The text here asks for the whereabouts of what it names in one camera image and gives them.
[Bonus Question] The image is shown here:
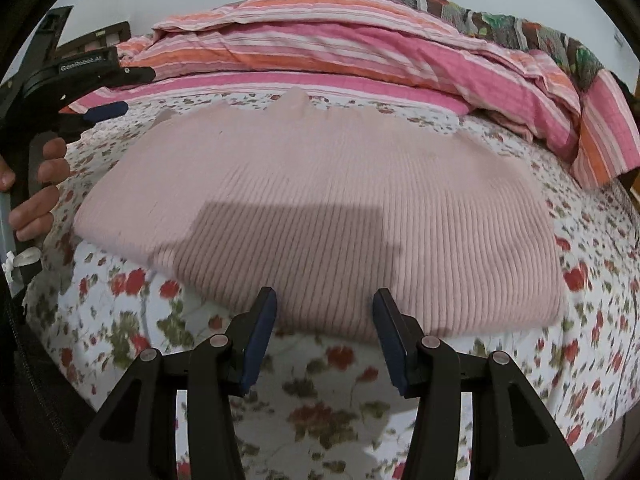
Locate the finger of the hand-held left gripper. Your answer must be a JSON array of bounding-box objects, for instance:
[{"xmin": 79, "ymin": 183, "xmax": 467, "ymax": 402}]
[
  {"xmin": 57, "ymin": 101, "xmax": 130, "ymax": 137},
  {"xmin": 60, "ymin": 66, "xmax": 157, "ymax": 107}
]

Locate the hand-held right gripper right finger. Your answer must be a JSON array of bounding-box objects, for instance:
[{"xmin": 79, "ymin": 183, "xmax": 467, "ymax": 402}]
[{"xmin": 372, "ymin": 287, "xmax": 586, "ymax": 480}]

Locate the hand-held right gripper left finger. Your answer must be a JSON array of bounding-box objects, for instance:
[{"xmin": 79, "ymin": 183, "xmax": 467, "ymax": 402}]
[{"xmin": 60, "ymin": 286, "xmax": 278, "ymax": 480}]

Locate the pink ribbed sweater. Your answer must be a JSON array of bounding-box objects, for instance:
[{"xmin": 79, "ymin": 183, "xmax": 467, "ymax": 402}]
[{"xmin": 74, "ymin": 87, "xmax": 568, "ymax": 347}]

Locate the person's left hand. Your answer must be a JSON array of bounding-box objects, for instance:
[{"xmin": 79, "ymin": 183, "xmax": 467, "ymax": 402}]
[{"xmin": 0, "ymin": 137, "xmax": 72, "ymax": 244}]

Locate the dark wooden headboard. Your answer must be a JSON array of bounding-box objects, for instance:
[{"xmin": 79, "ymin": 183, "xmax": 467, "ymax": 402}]
[{"xmin": 55, "ymin": 21, "xmax": 132, "ymax": 63}]

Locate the bed with floral sheet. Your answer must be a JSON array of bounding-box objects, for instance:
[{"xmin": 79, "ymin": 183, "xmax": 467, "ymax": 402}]
[{"xmin": 25, "ymin": 87, "xmax": 640, "ymax": 480}]

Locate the pink orange striped quilt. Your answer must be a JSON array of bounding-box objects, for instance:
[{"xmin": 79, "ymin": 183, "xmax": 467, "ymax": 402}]
[{"xmin": 67, "ymin": 0, "xmax": 640, "ymax": 191}]

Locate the dark wooden footboard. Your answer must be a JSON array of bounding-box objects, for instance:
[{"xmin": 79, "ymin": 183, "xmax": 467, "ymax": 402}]
[{"xmin": 617, "ymin": 165, "xmax": 640, "ymax": 201}]

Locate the dark clothing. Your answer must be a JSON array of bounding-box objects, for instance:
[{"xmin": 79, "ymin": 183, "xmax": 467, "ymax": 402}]
[{"xmin": 609, "ymin": 74, "xmax": 640, "ymax": 111}]

